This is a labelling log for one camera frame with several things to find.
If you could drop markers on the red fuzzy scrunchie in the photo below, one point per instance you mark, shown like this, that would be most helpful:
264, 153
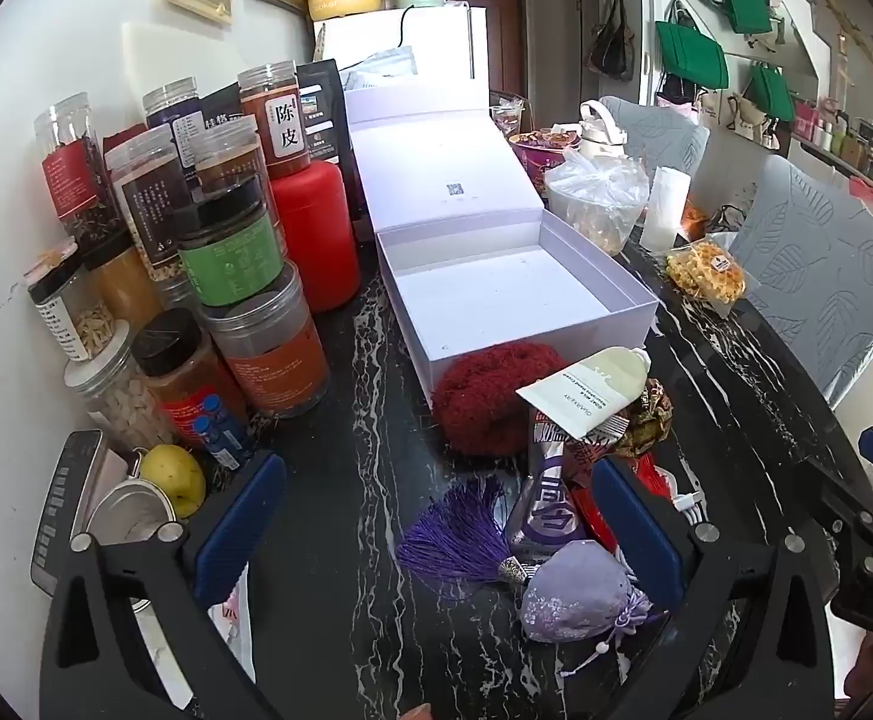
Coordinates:
481, 397

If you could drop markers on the pale green hand cream tube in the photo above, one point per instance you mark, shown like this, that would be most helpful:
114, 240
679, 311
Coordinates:
594, 390

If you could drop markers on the jar of white slices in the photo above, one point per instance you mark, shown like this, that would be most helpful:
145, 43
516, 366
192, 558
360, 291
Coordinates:
117, 405

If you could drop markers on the red canister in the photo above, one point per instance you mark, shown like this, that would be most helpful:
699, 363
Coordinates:
316, 240

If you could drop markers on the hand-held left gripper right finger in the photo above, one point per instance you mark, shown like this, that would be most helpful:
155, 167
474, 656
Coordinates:
635, 525

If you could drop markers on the orange patterned bag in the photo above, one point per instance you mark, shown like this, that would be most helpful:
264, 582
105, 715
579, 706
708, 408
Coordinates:
693, 219

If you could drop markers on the brown door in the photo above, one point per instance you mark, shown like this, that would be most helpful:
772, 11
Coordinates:
507, 37

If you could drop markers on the dark hanging bag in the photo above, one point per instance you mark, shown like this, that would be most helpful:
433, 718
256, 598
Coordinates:
612, 45

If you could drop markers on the green-label jar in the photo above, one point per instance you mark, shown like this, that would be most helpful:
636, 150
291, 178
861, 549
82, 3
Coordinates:
230, 259

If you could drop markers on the yellow waffle snack packet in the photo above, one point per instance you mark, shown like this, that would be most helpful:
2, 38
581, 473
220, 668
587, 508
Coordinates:
706, 274

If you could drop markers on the gold brown candy wrapper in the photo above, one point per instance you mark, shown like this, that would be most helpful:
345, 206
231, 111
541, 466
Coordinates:
650, 420

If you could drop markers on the black-cap spice bottle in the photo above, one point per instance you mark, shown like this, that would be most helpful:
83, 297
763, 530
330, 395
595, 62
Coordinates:
181, 382

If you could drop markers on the yellow-filled clear jar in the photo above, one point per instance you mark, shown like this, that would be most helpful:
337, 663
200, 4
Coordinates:
125, 289

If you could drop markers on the white refrigerator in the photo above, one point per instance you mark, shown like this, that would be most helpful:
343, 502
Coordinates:
436, 45

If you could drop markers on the clear plastic bag of snacks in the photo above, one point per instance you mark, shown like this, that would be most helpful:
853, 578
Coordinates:
594, 202

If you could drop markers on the black-label clear jar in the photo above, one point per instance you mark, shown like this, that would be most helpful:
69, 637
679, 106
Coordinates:
151, 210

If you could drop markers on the black flat electronic device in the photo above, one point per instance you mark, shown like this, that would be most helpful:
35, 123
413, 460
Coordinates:
69, 495

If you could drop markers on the row of cosmetic bottles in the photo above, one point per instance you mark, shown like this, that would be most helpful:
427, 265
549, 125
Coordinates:
830, 139

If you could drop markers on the red-label clear jar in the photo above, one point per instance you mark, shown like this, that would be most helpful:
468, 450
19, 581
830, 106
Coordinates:
69, 172

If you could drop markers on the purple instant noodle bowl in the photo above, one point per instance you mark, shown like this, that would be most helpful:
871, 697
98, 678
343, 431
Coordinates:
537, 165

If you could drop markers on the black food pouch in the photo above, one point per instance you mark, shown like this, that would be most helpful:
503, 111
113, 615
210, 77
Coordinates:
324, 109

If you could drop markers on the orange-label wide jar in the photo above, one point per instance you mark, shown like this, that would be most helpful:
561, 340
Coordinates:
271, 360

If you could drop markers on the grey paper packets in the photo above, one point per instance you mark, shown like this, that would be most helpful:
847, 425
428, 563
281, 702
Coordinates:
384, 64

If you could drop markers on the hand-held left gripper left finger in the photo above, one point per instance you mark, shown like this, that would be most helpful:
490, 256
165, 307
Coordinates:
245, 510

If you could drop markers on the yellow-green apple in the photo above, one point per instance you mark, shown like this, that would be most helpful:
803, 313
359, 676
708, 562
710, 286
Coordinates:
174, 476

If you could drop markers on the purple white snack packet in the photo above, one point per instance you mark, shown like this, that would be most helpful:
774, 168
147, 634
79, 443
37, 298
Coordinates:
549, 502

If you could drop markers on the white cup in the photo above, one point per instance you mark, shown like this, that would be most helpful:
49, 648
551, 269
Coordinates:
125, 517

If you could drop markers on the purple tassel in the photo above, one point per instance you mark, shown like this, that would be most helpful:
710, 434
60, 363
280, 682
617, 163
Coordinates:
459, 540

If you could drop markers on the seed jar with white label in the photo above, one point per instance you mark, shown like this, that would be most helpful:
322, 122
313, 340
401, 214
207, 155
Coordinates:
69, 315

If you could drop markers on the dark-blue-label clear jar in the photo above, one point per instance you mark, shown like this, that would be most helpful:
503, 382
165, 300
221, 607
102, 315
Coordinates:
177, 124

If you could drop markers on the white-label amber jar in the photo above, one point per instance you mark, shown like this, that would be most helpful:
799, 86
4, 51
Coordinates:
279, 124

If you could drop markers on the long red pink packet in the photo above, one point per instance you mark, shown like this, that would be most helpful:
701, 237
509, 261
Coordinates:
605, 444

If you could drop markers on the white gift box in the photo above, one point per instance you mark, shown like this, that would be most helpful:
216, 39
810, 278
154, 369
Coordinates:
481, 292

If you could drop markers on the purple sachet pouch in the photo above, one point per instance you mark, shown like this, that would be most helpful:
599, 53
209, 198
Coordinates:
575, 600

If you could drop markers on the paper towel roll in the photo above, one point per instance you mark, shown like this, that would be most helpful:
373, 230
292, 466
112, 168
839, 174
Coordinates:
665, 206

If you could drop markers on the white canvas bag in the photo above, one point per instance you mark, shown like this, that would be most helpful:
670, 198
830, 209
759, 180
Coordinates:
755, 127

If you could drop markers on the grey leaf-pattern chair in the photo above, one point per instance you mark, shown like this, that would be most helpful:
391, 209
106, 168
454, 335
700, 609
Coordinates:
819, 277
669, 139

